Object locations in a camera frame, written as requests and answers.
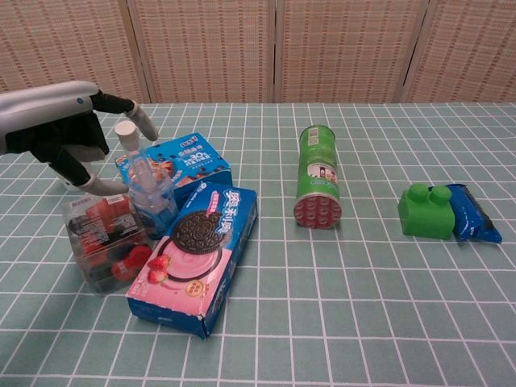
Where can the woven bamboo screen panel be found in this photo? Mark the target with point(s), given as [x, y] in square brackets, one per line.
[346, 48]
[60, 40]
[209, 48]
[475, 48]

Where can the green white grid tablecloth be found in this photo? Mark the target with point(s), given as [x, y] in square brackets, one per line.
[322, 302]

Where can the green chips can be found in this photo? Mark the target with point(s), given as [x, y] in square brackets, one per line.
[318, 169]

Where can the clear plastic water bottle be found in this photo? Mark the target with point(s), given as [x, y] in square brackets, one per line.
[126, 130]

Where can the pink strawberry Oreo box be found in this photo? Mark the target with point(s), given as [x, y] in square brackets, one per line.
[193, 258]

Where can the blue Oreo snack packet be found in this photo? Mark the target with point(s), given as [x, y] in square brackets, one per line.
[473, 217]

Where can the blue chocolate chip cookie box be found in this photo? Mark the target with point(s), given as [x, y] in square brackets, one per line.
[201, 157]

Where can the green plastic building block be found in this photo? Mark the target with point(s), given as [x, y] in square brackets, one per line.
[425, 215]

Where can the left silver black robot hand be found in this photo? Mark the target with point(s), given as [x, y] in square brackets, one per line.
[44, 109]

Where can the clear red black package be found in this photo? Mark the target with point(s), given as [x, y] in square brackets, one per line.
[101, 230]

